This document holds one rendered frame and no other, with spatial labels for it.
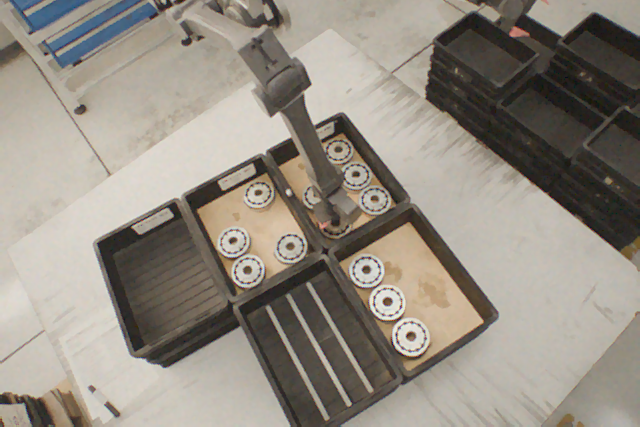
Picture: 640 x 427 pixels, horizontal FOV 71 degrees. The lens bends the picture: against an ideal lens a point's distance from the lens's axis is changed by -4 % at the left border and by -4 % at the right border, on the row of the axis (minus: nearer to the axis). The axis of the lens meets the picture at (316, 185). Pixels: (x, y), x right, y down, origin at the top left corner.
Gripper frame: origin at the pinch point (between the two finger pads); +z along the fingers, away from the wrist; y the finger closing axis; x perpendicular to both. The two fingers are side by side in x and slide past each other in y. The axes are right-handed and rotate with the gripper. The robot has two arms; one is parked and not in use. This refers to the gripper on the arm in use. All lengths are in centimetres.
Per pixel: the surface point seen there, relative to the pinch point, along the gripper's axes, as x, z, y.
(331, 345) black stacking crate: -32.4, 4.7, -16.4
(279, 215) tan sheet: 11.3, 4.1, -14.2
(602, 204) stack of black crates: -22, 49, 111
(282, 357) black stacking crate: -29.6, 4.8, -30.1
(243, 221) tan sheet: 14.5, 4.2, -25.5
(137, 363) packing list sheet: -10, 18, -74
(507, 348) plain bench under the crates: -54, 17, 31
